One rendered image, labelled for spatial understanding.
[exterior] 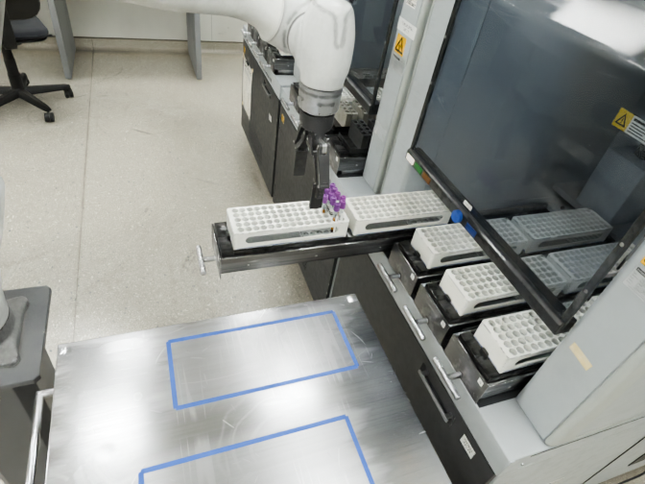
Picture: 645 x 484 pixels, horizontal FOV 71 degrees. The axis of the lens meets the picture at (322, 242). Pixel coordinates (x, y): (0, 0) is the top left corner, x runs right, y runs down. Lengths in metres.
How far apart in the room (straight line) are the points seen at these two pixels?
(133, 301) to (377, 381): 1.41
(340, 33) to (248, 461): 0.75
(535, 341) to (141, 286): 1.64
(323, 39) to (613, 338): 0.71
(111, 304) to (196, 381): 1.28
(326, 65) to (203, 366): 0.61
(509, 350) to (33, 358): 0.97
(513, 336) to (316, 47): 0.70
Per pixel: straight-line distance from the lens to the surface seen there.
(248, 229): 1.09
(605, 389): 0.93
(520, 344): 1.03
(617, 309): 0.87
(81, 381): 0.91
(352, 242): 1.18
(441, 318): 1.08
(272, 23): 1.01
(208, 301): 2.07
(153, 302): 2.09
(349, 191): 1.49
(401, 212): 1.23
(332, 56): 0.90
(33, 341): 1.15
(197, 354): 0.90
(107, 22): 4.55
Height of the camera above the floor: 1.56
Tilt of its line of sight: 41 degrees down
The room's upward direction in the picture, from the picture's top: 11 degrees clockwise
